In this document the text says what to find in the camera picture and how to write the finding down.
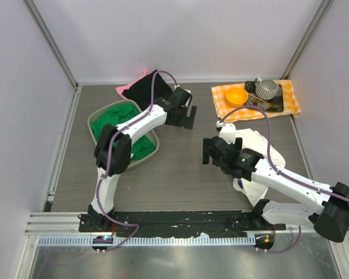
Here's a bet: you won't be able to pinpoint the white flower print t-shirt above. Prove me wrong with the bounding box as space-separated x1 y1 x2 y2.
232 127 287 207

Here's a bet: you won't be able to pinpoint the grey plastic tray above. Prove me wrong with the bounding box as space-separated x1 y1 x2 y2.
87 99 159 170

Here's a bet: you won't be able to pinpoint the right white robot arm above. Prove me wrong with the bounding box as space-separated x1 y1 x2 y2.
202 136 349 242

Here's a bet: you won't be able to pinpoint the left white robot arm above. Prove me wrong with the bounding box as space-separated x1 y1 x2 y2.
85 86 197 231

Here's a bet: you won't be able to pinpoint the folded black t-shirt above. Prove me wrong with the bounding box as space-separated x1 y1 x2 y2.
122 70 173 110

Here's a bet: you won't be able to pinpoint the orange bowl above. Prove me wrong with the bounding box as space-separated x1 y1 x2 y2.
225 87 248 108

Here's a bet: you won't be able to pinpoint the green t-shirt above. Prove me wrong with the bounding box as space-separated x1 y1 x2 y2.
90 102 156 161

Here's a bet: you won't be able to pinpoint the folded pink t-shirt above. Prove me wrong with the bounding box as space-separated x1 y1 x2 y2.
115 69 149 99

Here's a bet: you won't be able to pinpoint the black patterned plate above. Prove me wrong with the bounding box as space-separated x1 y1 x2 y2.
244 81 284 112

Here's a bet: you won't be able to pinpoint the striped grey cup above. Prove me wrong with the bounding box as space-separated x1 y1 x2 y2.
254 77 283 101

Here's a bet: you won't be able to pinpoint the orange checkered cloth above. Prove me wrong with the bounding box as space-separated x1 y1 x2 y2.
211 80 301 121

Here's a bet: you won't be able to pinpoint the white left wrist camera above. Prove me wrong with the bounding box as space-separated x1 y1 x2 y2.
173 85 191 95

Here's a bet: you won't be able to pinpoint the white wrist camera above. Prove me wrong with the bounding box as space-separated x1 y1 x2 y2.
215 120 236 145
173 85 191 95

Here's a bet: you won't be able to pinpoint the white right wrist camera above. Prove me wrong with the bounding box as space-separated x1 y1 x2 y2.
215 120 236 145

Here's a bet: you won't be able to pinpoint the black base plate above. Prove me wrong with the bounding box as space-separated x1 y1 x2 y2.
79 208 286 238

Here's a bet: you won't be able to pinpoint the slotted cable duct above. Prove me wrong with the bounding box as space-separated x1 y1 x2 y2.
38 234 255 247

